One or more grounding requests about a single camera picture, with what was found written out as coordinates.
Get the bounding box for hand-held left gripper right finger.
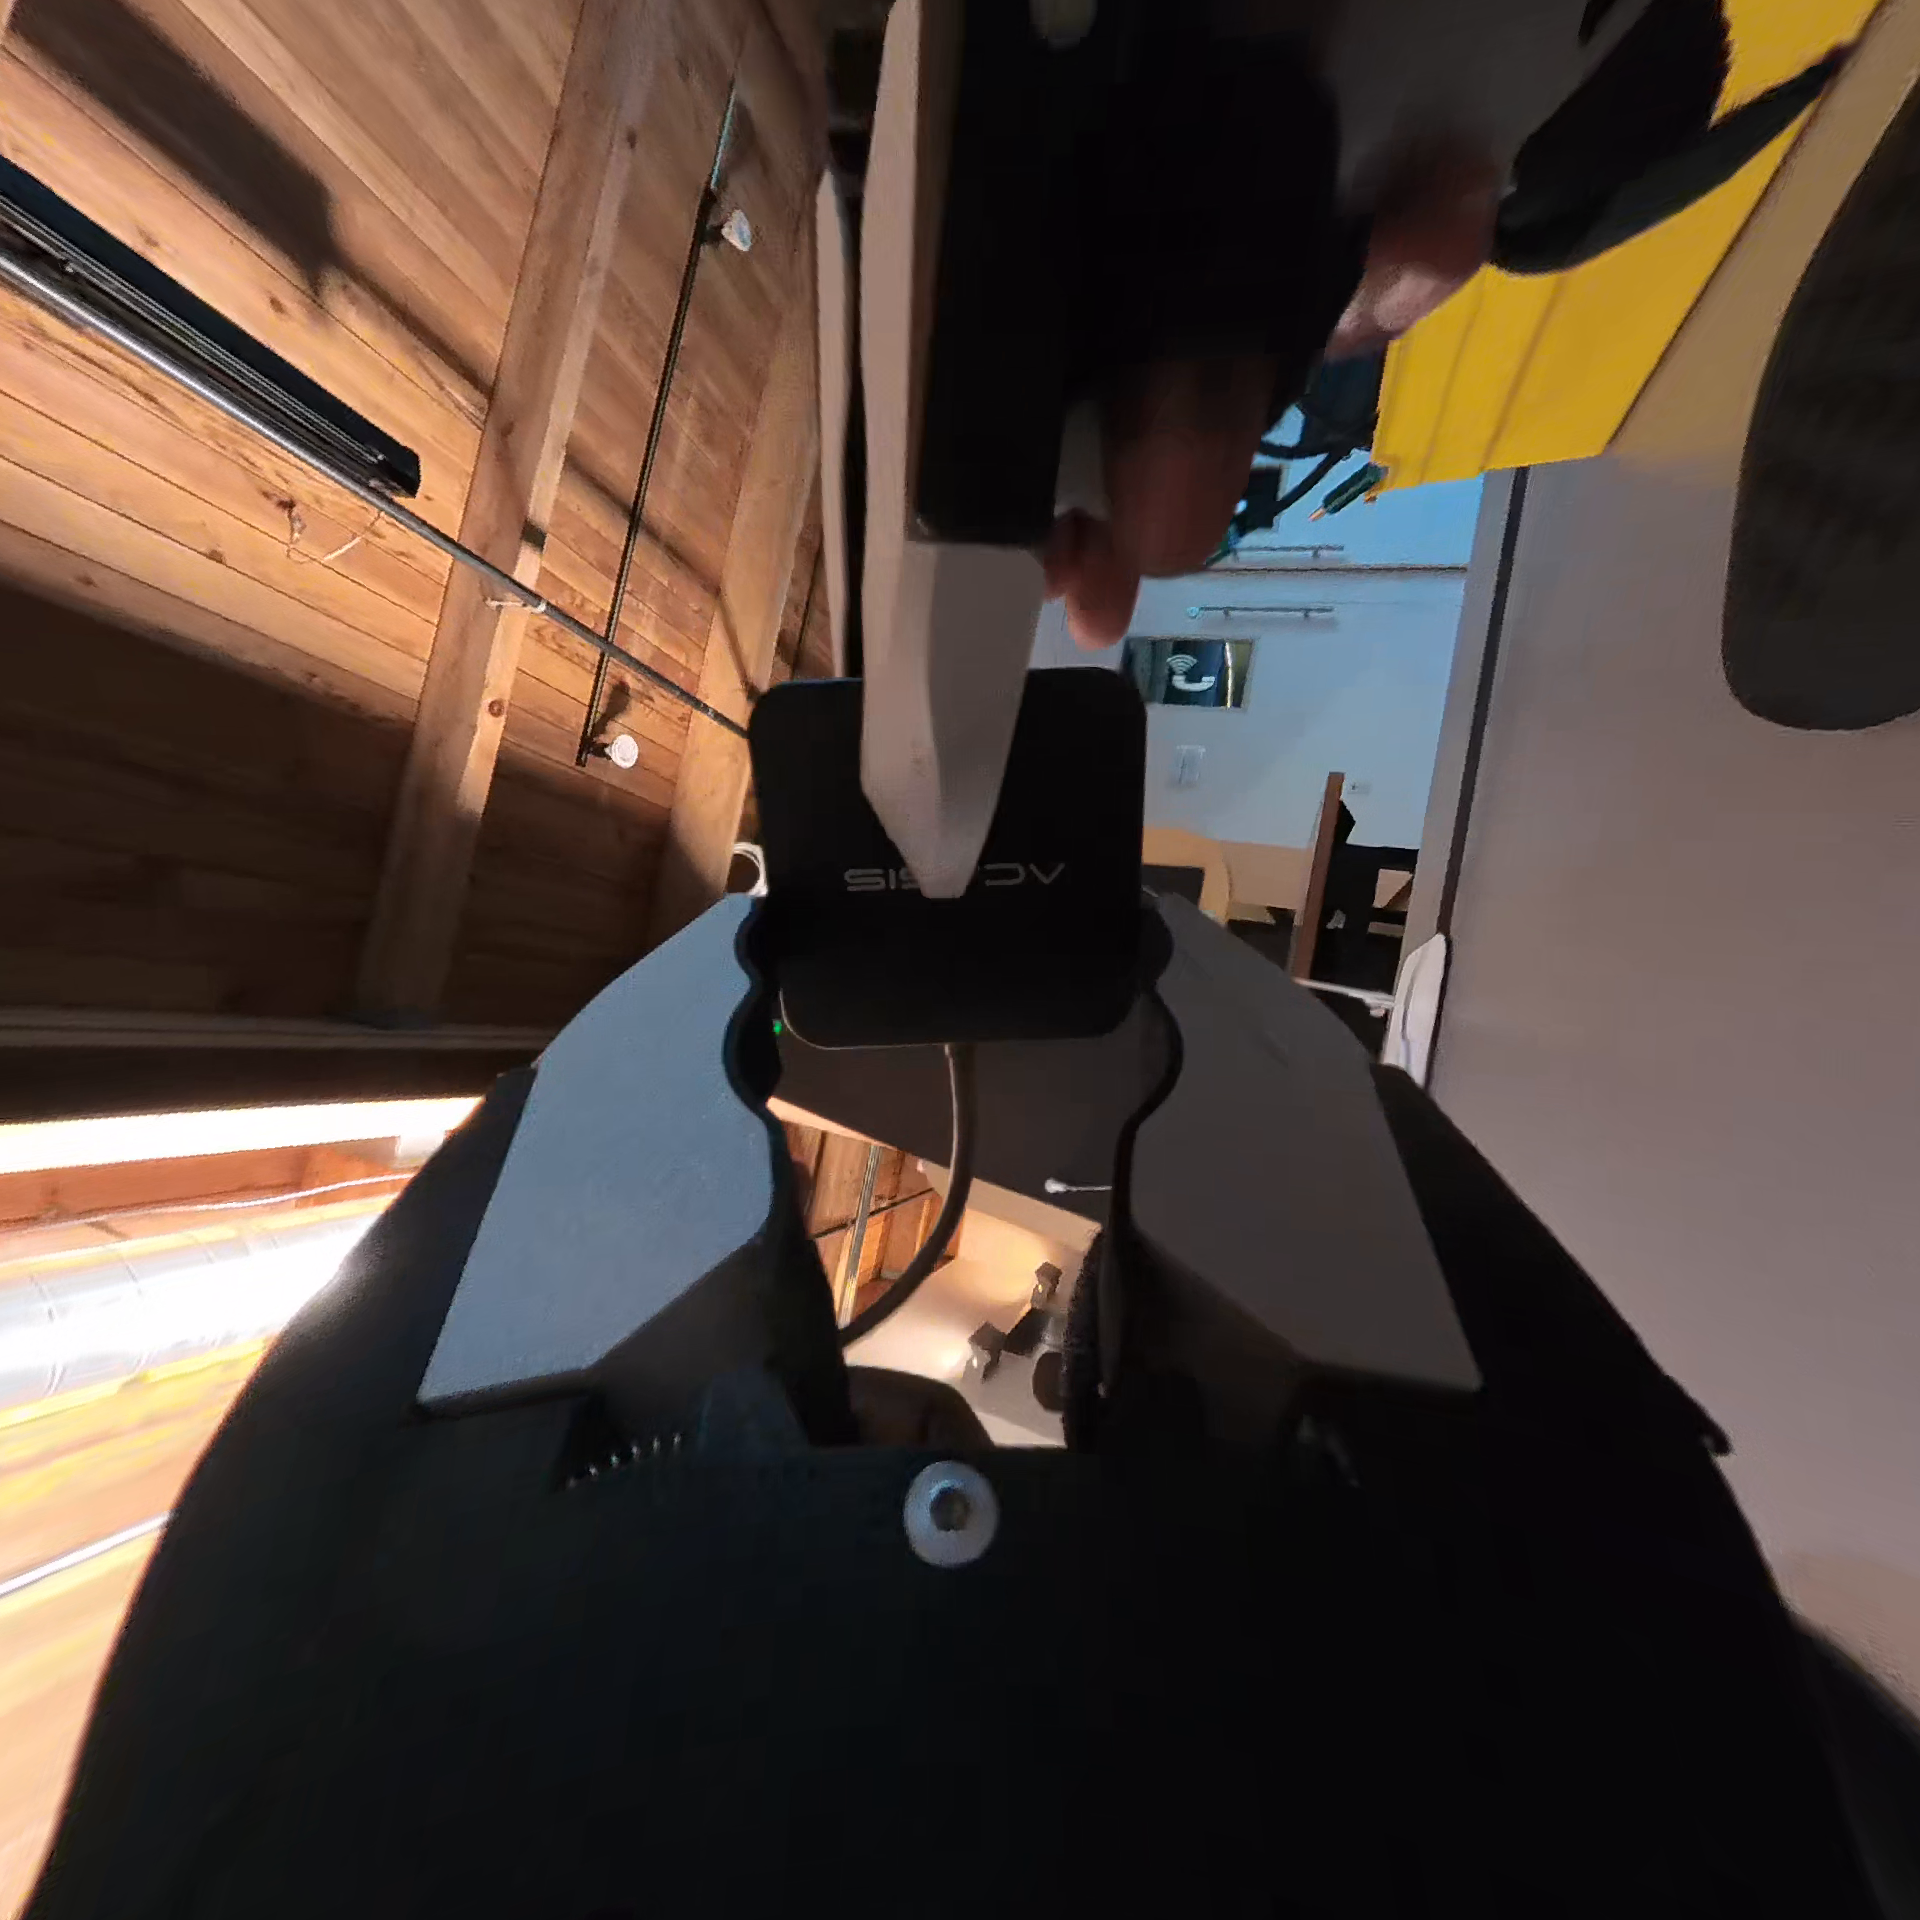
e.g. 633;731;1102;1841
1065;897;1486;1440

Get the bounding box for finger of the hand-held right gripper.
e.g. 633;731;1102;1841
860;0;1048;904

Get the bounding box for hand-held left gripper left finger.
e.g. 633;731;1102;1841
418;901;848;1447

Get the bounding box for black usb hub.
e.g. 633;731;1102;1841
746;670;1151;1051

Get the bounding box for black usb-c cable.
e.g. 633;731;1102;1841
839;1047;978;1345

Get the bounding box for yellow plastic bin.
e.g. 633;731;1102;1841
1373;0;1885;497

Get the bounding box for person's right hand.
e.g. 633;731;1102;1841
1042;149;1501;652

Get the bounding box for wooden backing board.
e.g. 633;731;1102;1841
1144;826;1277;925

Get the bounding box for brown office desk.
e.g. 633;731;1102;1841
1292;772;1344;979

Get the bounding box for bright led light bar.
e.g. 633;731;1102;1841
0;1094;483;1181

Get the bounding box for black wrist rest pad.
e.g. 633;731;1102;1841
1723;120;1920;731

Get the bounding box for phone icon wall sign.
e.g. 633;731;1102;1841
1125;638;1256;710

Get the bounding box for silver air duct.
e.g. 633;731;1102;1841
0;1192;400;1412

